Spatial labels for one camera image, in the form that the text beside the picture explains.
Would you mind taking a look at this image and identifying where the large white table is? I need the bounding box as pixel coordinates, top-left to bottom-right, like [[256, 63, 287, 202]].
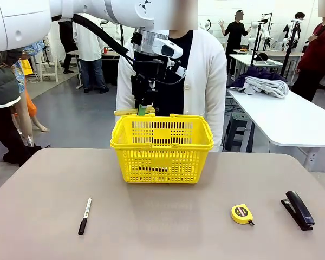
[[226, 89, 325, 173]]

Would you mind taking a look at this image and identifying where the black white marker pen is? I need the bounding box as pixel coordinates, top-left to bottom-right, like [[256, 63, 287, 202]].
[[77, 197, 93, 235]]

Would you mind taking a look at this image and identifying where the person in white shirt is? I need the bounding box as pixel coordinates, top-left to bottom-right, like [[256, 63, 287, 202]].
[[72, 20, 109, 94]]

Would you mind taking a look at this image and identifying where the person in white cardigan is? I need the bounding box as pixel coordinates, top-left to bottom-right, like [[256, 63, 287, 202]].
[[115, 27, 228, 152]]

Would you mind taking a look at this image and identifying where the yellow black highlighter pen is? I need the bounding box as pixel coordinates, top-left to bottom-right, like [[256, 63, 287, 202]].
[[140, 166, 169, 173]]

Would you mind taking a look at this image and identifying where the person in dark vest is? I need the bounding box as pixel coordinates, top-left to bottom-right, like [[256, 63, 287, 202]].
[[0, 50, 43, 166]]

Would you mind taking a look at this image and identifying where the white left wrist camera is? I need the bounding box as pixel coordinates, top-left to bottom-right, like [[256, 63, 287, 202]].
[[151, 37, 184, 59]]

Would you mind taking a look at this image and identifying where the grey white clothes pile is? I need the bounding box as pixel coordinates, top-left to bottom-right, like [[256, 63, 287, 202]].
[[245, 76, 289, 98]]

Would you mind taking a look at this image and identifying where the person in black outfit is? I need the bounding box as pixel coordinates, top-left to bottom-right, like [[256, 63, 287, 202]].
[[218, 10, 251, 76]]

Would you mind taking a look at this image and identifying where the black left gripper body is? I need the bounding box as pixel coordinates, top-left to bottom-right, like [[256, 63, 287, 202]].
[[130, 51, 168, 107]]

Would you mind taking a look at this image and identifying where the white wooden chair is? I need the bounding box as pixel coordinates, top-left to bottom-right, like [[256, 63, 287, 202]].
[[36, 51, 66, 83]]

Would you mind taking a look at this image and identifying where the white background table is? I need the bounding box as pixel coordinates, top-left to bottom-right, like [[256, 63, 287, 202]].
[[229, 53, 284, 82]]

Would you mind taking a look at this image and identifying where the black tripod stand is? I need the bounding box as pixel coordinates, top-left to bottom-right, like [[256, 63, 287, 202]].
[[250, 23, 264, 67]]

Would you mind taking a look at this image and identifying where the yellow plastic shopping basket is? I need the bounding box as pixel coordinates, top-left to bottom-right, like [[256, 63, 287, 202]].
[[109, 113, 215, 184]]

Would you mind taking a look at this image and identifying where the yellow utility knife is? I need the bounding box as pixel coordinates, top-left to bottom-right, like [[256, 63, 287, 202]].
[[114, 106, 157, 117]]

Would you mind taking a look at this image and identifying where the pile of clothes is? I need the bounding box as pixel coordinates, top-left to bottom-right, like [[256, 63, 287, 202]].
[[227, 67, 288, 95]]

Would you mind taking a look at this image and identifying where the black stapler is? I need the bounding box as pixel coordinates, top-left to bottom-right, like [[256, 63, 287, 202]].
[[280, 190, 315, 231]]

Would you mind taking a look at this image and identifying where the person in red sweater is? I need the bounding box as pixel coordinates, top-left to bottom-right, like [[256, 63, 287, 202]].
[[291, 0, 325, 102]]

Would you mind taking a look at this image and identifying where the grey plastic stool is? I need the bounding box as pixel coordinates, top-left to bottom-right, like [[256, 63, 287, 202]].
[[224, 112, 254, 152]]

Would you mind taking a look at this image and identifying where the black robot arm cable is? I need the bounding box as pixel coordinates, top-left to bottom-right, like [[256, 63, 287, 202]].
[[73, 13, 138, 67]]

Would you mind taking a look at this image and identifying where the yellow tape measure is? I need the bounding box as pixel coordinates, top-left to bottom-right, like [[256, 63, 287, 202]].
[[230, 203, 255, 226]]

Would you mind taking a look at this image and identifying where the person in blue patterned shirt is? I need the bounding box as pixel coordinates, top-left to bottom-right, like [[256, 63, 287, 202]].
[[13, 40, 49, 133]]

